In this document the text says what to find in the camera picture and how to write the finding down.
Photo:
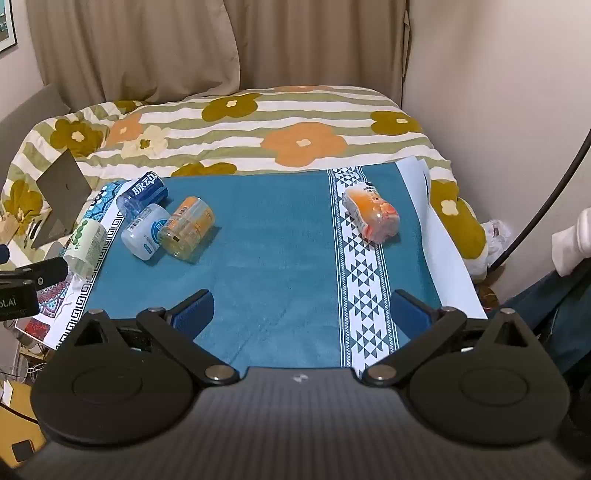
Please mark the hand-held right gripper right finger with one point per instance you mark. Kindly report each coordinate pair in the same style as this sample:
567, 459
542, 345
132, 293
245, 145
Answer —
410, 314

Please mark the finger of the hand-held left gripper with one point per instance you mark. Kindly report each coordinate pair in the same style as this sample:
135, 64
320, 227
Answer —
44, 271

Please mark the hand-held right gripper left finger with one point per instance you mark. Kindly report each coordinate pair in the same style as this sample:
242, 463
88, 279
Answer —
197, 310

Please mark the green and white label bottle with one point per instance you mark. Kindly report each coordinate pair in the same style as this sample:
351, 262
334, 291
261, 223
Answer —
85, 244

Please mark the mandala print mat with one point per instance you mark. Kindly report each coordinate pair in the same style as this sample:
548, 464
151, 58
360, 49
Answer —
62, 318

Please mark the beige paper tag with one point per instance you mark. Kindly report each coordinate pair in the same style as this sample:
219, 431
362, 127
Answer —
8, 224

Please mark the grey laptop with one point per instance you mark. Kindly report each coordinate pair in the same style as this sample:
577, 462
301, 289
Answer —
60, 194

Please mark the clear orange label bottle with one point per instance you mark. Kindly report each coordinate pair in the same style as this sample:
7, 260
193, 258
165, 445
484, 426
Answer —
187, 230

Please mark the teal cloth with patterned stripe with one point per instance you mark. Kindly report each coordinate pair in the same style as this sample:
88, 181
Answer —
277, 258

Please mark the white bottle with blue label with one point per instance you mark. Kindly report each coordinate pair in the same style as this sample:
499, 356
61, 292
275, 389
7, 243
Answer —
144, 231

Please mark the orange peach print bottle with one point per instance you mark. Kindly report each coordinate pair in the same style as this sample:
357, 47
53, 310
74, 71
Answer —
372, 212

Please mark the clear plastic bag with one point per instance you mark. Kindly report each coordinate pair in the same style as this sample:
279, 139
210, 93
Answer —
496, 235

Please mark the person's leg in jeans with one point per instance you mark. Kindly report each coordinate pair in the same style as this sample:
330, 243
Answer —
554, 314

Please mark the grey upholstered headboard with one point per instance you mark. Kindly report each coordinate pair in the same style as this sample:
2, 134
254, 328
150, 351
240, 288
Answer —
23, 120

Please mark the person's white sock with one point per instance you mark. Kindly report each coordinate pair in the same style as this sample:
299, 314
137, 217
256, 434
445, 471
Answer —
572, 244

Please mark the floral striped blanket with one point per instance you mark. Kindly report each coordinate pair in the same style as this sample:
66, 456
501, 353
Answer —
300, 117

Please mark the beige curtain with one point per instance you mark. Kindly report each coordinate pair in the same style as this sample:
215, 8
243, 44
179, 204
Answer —
138, 46

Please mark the framed wall picture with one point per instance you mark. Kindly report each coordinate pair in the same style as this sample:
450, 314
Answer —
6, 23

